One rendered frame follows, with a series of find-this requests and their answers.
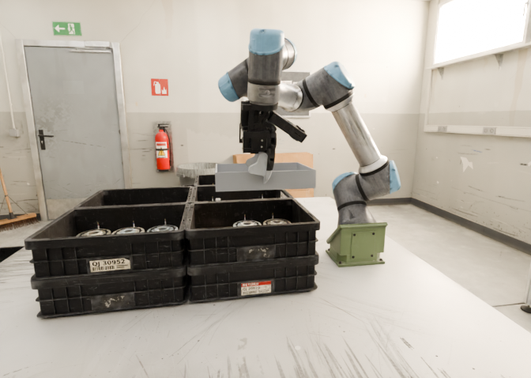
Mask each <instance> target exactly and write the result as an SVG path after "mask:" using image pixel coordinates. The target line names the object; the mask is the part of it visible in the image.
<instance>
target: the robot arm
mask: <svg viewBox="0 0 531 378"><path fill-rule="evenodd" d="M248 50H249V57H248V58H246V59H245V60H243V61H242V62H241V63H240V64H238V65H237V66H235V67H234V68H232V69H231V70H229V71H227V72H226V74H225V75H223V76H222V77H221V78H220V79H219V81H218V88H219V90H220V93H221V94H222V96H223V97H224V98H225V99H226V100H227V101H229V102H235V101H237V100H240V98H242V97H247V99H248V101H241V112H240V124H239V143H243V148H242V150H243V153H250V154H254V156H253V157H251V158H249V159H247V161H246V165H247V166H248V167H249V168H248V171H249V173H251V174H255V175H260V176H264V180H263V183H266V182H267V181H268V179H269V178H270V176H271V173H272V170H273V165H274V161H275V149H276V147H277V133H276V130H277V128H276V127H278V128H280V129H281V130H283V131H284V132H285V133H287V134H289V136H290V137H291V138H292V139H293V140H296V141H299V142H301V143H303V141H304V140H305V138H306V137H307V134H306V133H305V130H304V129H303V128H302V127H299V126H298V125H294V124H293V123H291V122H290V121H288V120H287V119H286V118H284V117H283V116H282V115H280V114H278V113H277V112H275V110H277V109H278V106H280V107H281V108H282V109H283V110H285V111H287V112H308V111H311V110H314V109H316V108H318V107H320V106H323V107H324V108H325V110H327V111H330V112H331V113H332V114H333V117H334V118H335V120H336V122H337V125H338V126H339V127H340V129H341V132H342V134H343V135H344V136H345V139H346V141H347V143H348V145H349V147H350V148H351V150H352V152H353V154H354V156H355V158H356V159H357V161H358V163H359V165H360V166H359V169H358V172H359V174H357V173H356V172H345V173H343V174H341V175H339V176H338V177H337V178H336V179H335V180H334V181H333V183H332V188H333V196H334V199H335V203H336V206H337V212H338V221H337V227H338V226H339V225H347V224H363V223H377V221H376V220H375V219H374V217H373V216H372V214H371V212H370V211H369V209H368V208H367V204H366V202H368V201H371V200H372V199H375V198H379V197H382V196H384V195H388V194H391V193H393V192H395V191H398V190H400V188H401V181H400V178H399V175H398V172H397V167H396V165H395V163H394V161H388V159H387V157H385V156H382V155H381V154H380V152H379V151H378V148H377V146H376V145H375V143H374V141H373V139H372V137H371V135H370V133H369V131H368V129H367V127H366V125H365V123H364V121H363V119H362V117H361V115H360V113H359V112H358V110H357V108H356V106H355V104H354V102H353V100H352V98H353V96H354V92H353V89H354V88H355V83H354V81H353V80H352V77H351V76H350V74H349V72H348V71H347V70H346V69H345V67H344V66H343V65H342V64H341V63H340V62H338V61H334V62H331V63H330V64H328V65H325V66H324V67H323V68H321V69H320V70H317V71H316V72H314V73H313V74H311V75H310V76H308V77H306V78H304V79H303V80H302V81H299V82H297V83H295V84H287V85H286V84H285V83H283V82H281V72H282V71H283V70H286V69H288V68H290V67H291V66H292V65H293V64H294V62H295V61H296V58H297V49H296V46H295V44H294V43H293V42H292V41H291V40H289V39H287V38H284V32H283V31H282V30H280V29H271V28H253V29H252V30H251V31H250V42H249V44H248ZM259 112H261V113H259ZM274 125H275V126H276V127H275V126H274ZM241 130H242V132H243V136H242V138H241Z"/></svg>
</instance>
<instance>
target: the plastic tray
mask: <svg viewBox="0 0 531 378"><path fill-rule="evenodd" d="M248 168H249V167H248V166H247V165H246V164H216V170H215V181H216V191H260V190H284V189H307V188H316V170H315V169H313V168H310V167H308V166H306V165H304V164H300V163H299V162H282V163H274V165H273V170H272V173H271V176H270V178H269V179H268V181H267V182H266V183H263V180H264V176H260V175H255V174H251V173H249V171H248Z"/></svg>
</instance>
